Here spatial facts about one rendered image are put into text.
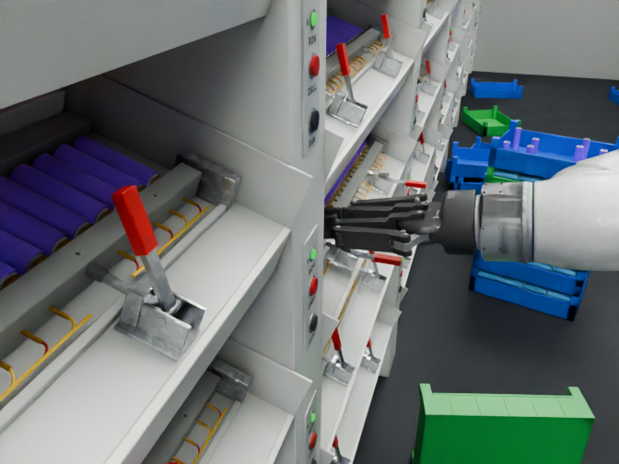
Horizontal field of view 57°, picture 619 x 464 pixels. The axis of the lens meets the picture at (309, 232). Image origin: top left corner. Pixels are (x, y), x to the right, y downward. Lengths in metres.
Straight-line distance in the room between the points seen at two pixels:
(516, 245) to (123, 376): 0.45
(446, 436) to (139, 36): 0.98
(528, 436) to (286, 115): 0.88
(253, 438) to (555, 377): 1.12
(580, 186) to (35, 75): 0.54
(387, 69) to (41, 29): 0.77
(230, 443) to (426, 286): 1.33
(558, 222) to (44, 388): 0.50
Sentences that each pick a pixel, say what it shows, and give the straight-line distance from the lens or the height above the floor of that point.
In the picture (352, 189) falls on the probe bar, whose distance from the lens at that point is 0.92.
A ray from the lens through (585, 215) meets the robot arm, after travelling 0.64.
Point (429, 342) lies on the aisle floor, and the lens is 1.58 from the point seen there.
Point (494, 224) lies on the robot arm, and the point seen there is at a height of 0.69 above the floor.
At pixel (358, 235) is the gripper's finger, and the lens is 0.67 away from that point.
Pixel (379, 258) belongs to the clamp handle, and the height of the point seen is 0.58.
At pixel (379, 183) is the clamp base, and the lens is 1.01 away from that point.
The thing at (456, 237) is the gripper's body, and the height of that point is 0.67.
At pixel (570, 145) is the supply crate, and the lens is 1.78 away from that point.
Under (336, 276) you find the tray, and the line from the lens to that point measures 0.76.
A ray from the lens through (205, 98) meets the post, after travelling 0.45.
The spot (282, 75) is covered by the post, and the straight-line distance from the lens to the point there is 0.42.
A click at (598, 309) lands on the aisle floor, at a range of 1.86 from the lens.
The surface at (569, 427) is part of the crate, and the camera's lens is 1.19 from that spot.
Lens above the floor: 0.97
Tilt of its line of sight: 28 degrees down
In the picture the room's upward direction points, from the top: straight up
